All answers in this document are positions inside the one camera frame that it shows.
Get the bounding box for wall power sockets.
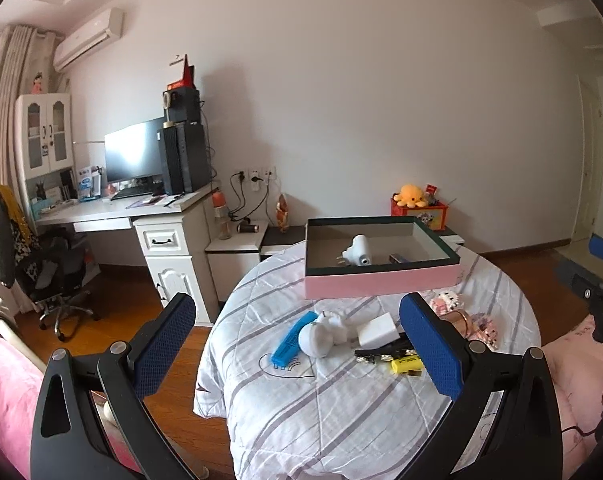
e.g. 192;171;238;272
235;166;277;193

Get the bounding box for white plug night light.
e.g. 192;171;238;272
336;234;372;266

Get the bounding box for orange octopus plush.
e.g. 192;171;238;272
393;184;428;209

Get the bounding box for anatomy torso model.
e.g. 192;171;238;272
275;193;289;233

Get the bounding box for small blue dark box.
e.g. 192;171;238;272
389;254;410;264

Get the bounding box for black hair comb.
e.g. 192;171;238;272
355;333;416;364

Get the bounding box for low black white cabinet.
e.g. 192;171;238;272
203;219;465;304

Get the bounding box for black box stack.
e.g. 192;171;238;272
162;87;200;124

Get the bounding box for striped white table cloth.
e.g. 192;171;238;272
192;238;543;480

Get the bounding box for white round robot figure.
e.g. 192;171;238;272
298;311;349;359

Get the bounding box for white desk with drawers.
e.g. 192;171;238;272
34;184;220;327

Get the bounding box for orange cap water bottle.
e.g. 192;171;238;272
212;190;232;240

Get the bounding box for pink block figure toy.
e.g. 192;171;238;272
429;290;463;316

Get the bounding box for white air conditioner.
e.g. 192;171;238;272
53;8;124;73

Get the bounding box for black office chair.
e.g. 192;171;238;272
0;184;100;342

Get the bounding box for pink green storage box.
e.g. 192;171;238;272
303;217;462;299

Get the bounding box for beige curtain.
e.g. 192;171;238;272
0;24;63;201

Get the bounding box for white glass door cabinet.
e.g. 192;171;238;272
15;93;74;180

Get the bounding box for black computer monitor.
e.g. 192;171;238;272
104;118;164;183

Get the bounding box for black computer tower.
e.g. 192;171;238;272
157;122;212;195

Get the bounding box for white charger cube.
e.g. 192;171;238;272
357;313;400;350

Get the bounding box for yellow highlighter pen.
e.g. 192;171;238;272
390;354;424;376

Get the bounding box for red cartoon box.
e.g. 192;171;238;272
390;200;449;232

